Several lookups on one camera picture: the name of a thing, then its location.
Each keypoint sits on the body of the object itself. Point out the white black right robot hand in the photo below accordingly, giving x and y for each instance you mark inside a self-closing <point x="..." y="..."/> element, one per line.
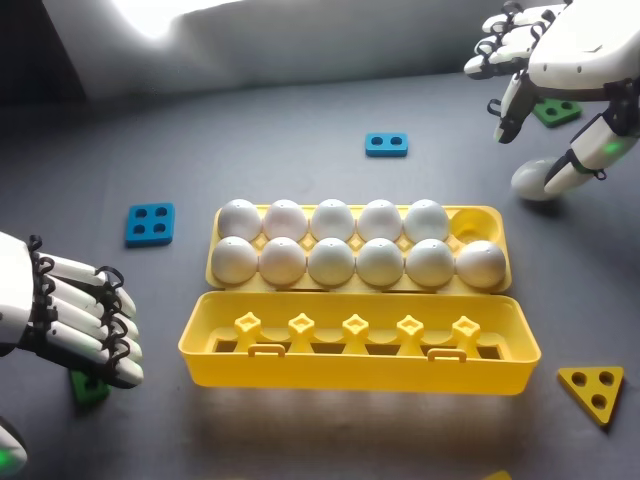
<point x="585" y="45"/>

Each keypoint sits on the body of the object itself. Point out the white toy egg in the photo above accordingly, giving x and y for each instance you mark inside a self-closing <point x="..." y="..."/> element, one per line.
<point x="332" y="219"/>
<point x="330" y="262"/>
<point x="235" y="261"/>
<point x="241" y="220"/>
<point x="380" y="220"/>
<point x="426" y="220"/>
<point x="380" y="262"/>
<point x="282" y="261"/>
<point x="430" y="262"/>
<point x="481" y="264"/>
<point x="530" y="180"/>
<point x="285" y="220"/>

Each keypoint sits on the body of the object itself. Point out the yellow egg carton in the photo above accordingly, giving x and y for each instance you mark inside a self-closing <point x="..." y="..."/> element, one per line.
<point x="350" y="375"/>

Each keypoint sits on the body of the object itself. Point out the large green two-hole block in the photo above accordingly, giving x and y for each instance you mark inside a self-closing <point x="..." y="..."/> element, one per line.
<point x="560" y="120"/>

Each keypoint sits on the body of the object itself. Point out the blue two-hole block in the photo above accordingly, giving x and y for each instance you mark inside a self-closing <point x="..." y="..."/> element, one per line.
<point x="386" y="153"/>

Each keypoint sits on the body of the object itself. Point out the grey table cloth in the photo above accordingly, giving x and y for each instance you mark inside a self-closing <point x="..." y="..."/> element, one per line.
<point x="300" y="150"/>

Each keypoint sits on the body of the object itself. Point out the yellow three-hole triangle block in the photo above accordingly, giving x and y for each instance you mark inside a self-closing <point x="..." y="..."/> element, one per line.
<point x="595" y="387"/>

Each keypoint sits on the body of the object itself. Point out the blue four-hole square block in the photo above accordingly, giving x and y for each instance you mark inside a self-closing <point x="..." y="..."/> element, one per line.
<point x="149" y="243"/>

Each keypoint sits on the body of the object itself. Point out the small green two-hole block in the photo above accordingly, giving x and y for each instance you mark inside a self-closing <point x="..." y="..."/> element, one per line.
<point x="82" y="392"/>

